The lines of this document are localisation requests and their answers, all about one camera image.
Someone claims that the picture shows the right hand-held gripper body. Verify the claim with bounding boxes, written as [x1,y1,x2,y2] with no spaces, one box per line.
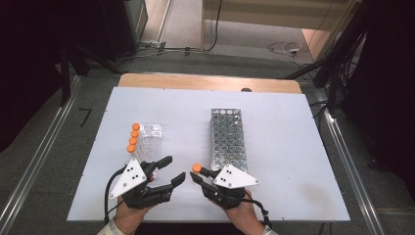
[201,164,261,211]

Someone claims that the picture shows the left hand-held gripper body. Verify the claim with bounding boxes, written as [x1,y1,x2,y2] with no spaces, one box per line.
[108,158,174,211]

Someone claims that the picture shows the clear acrylic tube rack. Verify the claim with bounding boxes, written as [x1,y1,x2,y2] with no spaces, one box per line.
[128,122,163,165]

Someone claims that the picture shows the metal tube rack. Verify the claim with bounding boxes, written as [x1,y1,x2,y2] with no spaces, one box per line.
[209,108,249,174]

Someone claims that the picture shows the person's left hand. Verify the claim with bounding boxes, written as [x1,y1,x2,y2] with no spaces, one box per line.
[113,195,154,235]

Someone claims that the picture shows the person's right hand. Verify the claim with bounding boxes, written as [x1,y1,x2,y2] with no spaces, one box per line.
[212,191,266,235]

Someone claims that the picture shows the black metal stand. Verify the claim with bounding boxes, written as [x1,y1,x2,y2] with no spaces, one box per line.
[58,45,73,107]

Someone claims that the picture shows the dark grey cabinet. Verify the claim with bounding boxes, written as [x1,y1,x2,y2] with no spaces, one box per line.
[97,0,150,63]

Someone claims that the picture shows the dark curtain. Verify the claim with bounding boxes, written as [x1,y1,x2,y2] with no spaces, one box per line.
[339,0,415,200]
[0,0,111,155]

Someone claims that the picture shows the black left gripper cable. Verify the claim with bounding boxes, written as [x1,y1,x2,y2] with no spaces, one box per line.
[103,164,127,224]

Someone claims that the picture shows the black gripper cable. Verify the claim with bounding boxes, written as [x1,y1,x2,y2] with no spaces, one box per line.
[243,197,273,229]
[103,164,127,224]

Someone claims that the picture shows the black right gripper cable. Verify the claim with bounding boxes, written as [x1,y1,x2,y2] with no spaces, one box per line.
[243,197,273,229]

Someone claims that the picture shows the metal floor rail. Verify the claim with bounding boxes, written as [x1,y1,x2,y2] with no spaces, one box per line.
[0,74,82,229]
[314,87,387,235]

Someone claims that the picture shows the grey floor cables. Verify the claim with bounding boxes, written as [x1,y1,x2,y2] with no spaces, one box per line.
[114,39,204,65]

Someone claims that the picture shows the white coiled floor cable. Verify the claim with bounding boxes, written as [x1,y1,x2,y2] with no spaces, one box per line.
[267,40,304,61]

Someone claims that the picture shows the black stand with cables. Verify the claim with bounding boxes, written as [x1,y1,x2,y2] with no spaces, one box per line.
[282,0,371,116]

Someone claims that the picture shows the black hanging power cable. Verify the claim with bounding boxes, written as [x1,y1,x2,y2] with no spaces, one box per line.
[204,0,224,53]

